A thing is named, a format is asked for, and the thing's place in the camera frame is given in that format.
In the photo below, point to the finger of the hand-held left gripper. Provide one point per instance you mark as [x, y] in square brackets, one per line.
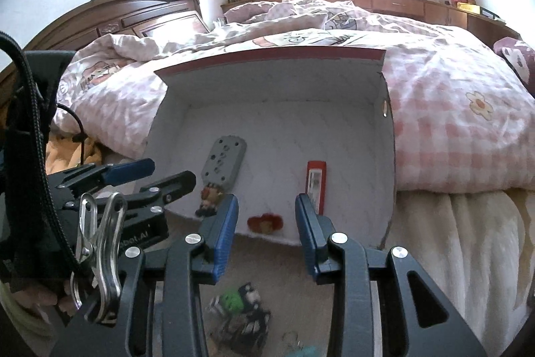
[175, 183]
[129, 169]

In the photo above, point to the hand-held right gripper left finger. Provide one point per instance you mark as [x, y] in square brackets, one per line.
[223, 231]

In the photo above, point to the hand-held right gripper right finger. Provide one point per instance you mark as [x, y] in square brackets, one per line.
[307, 231]

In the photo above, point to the black patterned fabric pouch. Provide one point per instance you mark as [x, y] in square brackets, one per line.
[246, 325]

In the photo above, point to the white cardboard box red rim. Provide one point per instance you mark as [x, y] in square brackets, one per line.
[271, 131]

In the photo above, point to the person's left hand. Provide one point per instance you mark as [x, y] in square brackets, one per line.
[41, 296]

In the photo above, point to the small brown figurine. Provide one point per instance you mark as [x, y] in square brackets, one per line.
[209, 198]

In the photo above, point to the red plush flower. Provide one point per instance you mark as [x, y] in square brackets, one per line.
[264, 224]

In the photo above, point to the red flat pack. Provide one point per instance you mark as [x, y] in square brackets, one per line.
[316, 181]

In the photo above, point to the grey holed flat case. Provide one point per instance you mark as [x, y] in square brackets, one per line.
[223, 160]

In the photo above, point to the green plush toy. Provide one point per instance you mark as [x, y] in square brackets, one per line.
[231, 298]

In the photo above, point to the yellow cloth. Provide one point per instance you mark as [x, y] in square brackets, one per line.
[62, 156]

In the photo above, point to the beige fleece bed sheet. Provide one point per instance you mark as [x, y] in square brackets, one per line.
[439, 235]

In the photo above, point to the dark wooden headboard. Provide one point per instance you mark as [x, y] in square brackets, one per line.
[125, 12]

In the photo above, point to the pink checked quilt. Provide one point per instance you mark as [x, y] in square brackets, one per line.
[439, 97]

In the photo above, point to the purple printed pillow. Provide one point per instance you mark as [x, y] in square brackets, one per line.
[518, 60]

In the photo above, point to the yellow book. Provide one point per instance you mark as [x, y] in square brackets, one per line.
[468, 6]

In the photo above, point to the dark green book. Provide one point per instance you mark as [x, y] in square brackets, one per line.
[493, 15]

